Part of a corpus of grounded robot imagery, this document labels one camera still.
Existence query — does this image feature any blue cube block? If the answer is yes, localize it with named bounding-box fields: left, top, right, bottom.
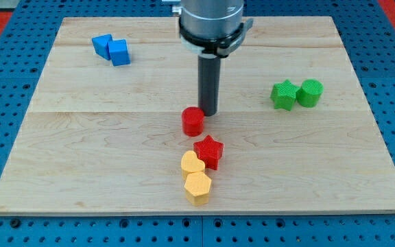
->
left=108, top=39, right=130, bottom=66

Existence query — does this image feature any wooden board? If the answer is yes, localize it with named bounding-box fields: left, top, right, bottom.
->
left=0, top=16, right=395, bottom=216

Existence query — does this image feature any yellow hexagon block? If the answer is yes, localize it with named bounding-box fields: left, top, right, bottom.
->
left=184, top=172, right=212, bottom=207

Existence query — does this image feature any green cylinder block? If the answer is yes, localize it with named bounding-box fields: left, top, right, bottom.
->
left=296, top=79, right=324, bottom=108

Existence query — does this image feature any yellow heart block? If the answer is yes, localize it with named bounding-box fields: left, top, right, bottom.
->
left=180, top=150, right=206, bottom=180

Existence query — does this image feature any red cylinder block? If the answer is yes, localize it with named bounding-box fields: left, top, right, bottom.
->
left=181, top=106, right=205, bottom=137

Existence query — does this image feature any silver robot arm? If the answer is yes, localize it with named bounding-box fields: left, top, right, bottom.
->
left=178, top=0, right=254, bottom=59

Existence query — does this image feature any red star block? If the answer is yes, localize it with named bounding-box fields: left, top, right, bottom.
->
left=193, top=135, right=224, bottom=170

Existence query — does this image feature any green star block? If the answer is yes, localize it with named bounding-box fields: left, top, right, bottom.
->
left=270, top=80, right=300, bottom=111

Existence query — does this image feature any blue wedge block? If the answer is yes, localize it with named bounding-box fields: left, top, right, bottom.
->
left=91, top=34, right=112, bottom=60

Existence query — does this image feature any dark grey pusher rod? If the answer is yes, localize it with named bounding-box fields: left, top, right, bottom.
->
left=198, top=56, right=221, bottom=117

